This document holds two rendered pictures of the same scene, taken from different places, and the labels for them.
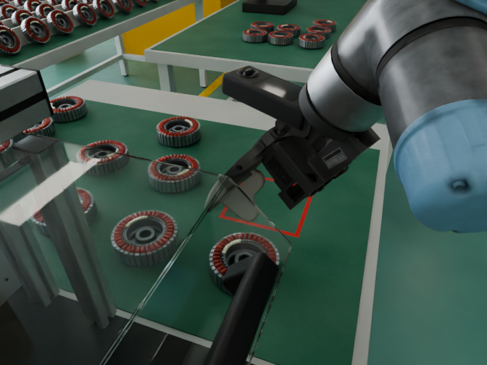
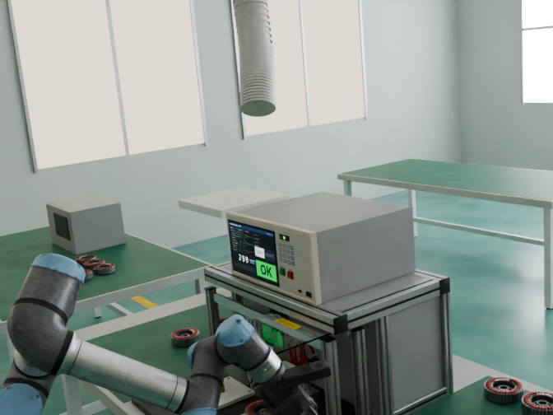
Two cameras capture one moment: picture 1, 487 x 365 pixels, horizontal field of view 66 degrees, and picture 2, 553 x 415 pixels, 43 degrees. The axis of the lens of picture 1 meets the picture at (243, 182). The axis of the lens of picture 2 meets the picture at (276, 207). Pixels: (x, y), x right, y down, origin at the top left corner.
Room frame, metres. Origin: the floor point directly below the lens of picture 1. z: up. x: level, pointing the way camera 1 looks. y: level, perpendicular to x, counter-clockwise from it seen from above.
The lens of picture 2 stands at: (1.24, -1.26, 1.78)
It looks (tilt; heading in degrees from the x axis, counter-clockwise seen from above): 12 degrees down; 126
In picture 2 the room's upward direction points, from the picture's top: 5 degrees counter-clockwise
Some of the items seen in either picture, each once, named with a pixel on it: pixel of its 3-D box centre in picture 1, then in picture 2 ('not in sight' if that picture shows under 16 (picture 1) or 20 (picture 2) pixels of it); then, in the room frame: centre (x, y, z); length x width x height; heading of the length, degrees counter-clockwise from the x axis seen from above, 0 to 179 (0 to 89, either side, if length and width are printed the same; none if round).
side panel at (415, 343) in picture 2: not in sight; (415, 356); (0.43, 0.48, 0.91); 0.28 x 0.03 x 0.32; 70
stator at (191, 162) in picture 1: (175, 173); not in sight; (0.67, 0.15, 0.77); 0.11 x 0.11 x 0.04
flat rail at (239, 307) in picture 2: not in sight; (262, 318); (0.02, 0.30, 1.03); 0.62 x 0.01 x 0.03; 160
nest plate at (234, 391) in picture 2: not in sight; (221, 393); (-0.13, 0.25, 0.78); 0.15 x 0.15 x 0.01; 70
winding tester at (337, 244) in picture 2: not in sight; (318, 241); (0.11, 0.51, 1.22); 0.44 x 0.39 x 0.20; 160
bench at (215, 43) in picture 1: (309, 77); not in sight; (2.29, -0.41, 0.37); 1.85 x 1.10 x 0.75; 160
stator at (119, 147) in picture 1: (103, 157); not in sight; (0.73, 0.32, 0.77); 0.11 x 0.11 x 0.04
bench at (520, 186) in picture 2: not in sight; (467, 221); (-0.70, 4.02, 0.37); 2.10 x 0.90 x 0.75; 160
